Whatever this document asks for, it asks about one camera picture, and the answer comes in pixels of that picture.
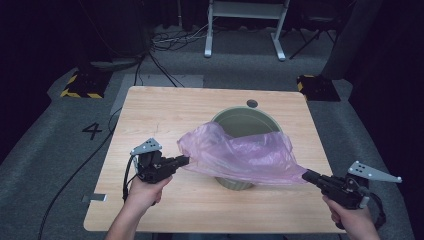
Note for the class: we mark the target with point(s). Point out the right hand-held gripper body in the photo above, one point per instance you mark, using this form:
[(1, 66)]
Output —
[(350, 190)]

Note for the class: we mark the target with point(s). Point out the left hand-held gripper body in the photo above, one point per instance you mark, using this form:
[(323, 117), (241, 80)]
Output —
[(151, 165)]

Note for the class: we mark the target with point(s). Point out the pink plastic bag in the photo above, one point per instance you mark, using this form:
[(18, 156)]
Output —
[(243, 156)]

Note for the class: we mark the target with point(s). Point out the green plastic bucket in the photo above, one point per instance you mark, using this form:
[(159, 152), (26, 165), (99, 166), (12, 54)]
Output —
[(245, 125)]

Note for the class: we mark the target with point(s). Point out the person's right hand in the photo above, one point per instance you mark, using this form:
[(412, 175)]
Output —
[(350, 218)]

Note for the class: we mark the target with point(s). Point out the person's left hand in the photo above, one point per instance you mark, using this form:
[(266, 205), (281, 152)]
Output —
[(148, 193)]

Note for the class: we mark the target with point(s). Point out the grey tape strip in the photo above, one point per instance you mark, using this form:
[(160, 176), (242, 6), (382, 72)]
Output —
[(95, 197)]

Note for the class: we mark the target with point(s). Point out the yellow black striped base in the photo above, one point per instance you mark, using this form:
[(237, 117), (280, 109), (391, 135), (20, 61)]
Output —
[(320, 88), (85, 85)]

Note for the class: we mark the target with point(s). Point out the black table grommet hole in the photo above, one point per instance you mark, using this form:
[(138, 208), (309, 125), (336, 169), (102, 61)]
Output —
[(252, 103)]

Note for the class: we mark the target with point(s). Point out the black folding stand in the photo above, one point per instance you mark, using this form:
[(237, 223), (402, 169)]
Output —
[(313, 36)]

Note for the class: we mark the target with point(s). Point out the grey curtain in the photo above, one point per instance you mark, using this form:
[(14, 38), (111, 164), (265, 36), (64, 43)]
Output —
[(353, 36)]

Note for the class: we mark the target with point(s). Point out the white metal stand frame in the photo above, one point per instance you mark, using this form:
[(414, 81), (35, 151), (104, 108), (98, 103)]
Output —
[(245, 10)]

